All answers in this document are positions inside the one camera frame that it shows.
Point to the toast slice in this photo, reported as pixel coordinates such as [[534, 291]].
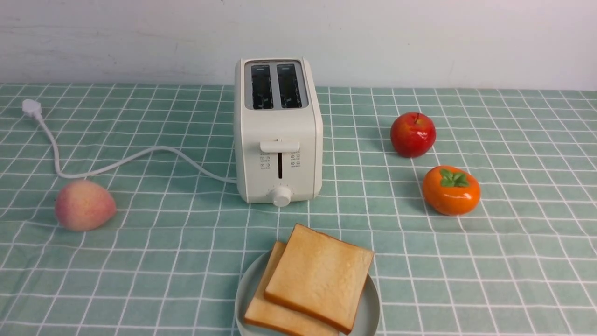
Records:
[[321, 277], [266, 314]]

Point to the white toaster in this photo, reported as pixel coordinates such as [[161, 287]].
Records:
[[278, 131]]

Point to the red apple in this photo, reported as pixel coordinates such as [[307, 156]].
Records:
[[412, 134]]

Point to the orange persimmon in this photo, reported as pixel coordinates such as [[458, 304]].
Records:
[[450, 190]]

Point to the light green plate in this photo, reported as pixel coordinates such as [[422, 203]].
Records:
[[367, 317]]

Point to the green checkered tablecloth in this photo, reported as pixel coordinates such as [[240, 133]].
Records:
[[522, 263]]

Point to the pink peach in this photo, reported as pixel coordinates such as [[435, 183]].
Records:
[[84, 205]]

